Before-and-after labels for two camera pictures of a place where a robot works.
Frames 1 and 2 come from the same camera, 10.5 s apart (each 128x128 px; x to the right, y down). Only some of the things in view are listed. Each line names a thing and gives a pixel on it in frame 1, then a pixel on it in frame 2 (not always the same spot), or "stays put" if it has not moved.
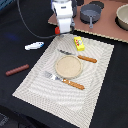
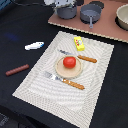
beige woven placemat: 69,77 stays put
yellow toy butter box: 79,43 stays put
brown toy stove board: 106,27 stays put
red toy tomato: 57,30 → 69,62
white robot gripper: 64,10 → 60,3
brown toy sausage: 15,70 stays put
